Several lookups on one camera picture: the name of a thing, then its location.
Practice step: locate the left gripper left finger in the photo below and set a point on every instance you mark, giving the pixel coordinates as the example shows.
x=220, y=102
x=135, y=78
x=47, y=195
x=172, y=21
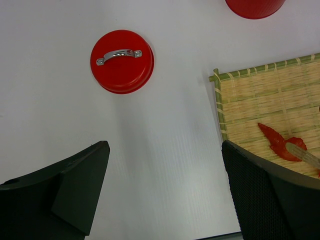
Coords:
x=57, y=202

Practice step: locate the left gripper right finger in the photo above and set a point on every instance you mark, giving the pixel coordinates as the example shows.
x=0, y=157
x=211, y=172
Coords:
x=271, y=201

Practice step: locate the metal tongs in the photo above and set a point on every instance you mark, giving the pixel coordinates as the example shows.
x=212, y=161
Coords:
x=303, y=155

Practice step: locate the red strawberry slice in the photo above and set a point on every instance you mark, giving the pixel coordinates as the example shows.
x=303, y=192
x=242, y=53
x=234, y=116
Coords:
x=277, y=143

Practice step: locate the bamboo tray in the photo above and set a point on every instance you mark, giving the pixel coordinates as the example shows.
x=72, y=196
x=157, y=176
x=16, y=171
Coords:
x=283, y=95

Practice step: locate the red cylindrical container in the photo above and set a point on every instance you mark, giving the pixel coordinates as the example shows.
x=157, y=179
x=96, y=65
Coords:
x=254, y=9

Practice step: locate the red lid with handle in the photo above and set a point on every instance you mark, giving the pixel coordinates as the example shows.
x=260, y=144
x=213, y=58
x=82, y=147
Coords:
x=122, y=61

